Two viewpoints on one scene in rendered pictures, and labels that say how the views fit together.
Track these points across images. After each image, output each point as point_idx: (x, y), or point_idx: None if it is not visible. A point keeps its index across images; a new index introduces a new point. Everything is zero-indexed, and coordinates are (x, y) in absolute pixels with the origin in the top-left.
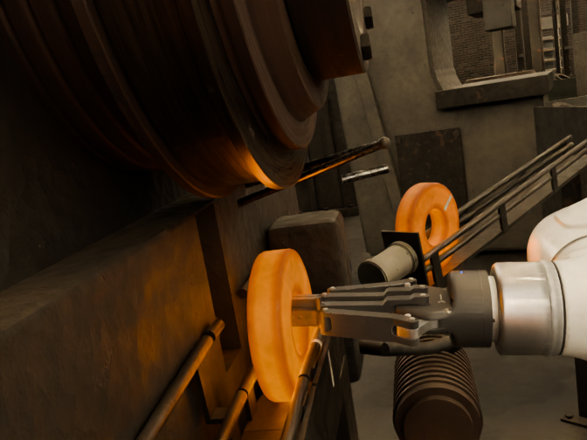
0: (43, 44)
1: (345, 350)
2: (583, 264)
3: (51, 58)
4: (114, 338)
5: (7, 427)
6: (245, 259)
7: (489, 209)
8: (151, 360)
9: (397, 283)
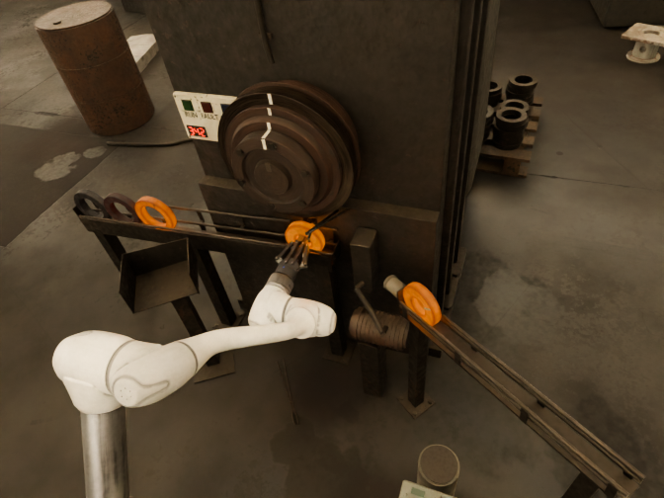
0: None
1: (331, 267)
2: (267, 289)
3: None
4: (256, 202)
5: (230, 197)
6: (335, 223)
7: (448, 342)
8: (268, 210)
9: (303, 260)
